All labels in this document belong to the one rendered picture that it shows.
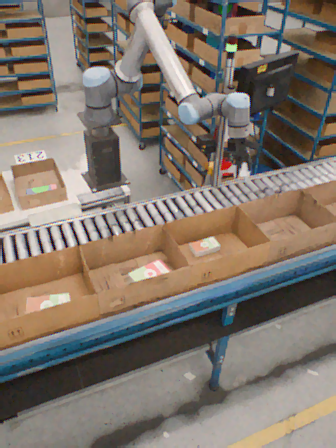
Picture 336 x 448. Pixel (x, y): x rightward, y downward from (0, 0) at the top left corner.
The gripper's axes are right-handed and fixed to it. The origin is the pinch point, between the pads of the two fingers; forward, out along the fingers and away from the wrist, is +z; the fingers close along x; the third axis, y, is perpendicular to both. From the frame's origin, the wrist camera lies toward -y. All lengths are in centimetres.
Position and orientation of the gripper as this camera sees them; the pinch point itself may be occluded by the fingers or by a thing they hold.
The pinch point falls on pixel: (241, 177)
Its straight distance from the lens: 182.3
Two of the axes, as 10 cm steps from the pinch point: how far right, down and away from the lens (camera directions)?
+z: 1.0, 8.5, 5.2
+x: 6.3, 3.5, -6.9
